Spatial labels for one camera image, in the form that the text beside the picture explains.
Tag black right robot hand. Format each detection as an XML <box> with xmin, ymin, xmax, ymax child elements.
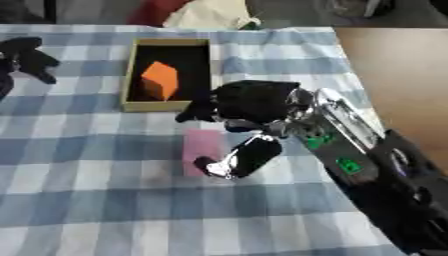
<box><xmin>173</xmin><ymin>79</ymin><xmax>317</xmax><ymax>180</ymax></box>

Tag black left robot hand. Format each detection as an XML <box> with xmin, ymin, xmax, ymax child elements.
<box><xmin>0</xmin><ymin>36</ymin><xmax>63</xmax><ymax>101</ymax></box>

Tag tan cardboard box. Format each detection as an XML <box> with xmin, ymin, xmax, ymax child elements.
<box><xmin>119</xmin><ymin>37</ymin><xmax>214</xmax><ymax>113</ymax></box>

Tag pink flat block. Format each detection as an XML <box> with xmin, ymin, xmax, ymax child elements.
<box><xmin>180</xmin><ymin>129</ymin><xmax>231</xmax><ymax>178</ymax></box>

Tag white cloth bag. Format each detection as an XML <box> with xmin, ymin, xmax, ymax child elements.
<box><xmin>161</xmin><ymin>0</ymin><xmax>263</xmax><ymax>30</ymax></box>

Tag orange block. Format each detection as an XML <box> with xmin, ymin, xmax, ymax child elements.
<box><xmin>140</xmin><ymin>60</ymin><xmax>181</xmax><ymax>102</ymax></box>

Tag red bag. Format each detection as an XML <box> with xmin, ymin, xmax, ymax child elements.
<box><xmin>126</xmin><ymin>0</ymin><xmax>195</xmax><ymax>28</ymax></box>

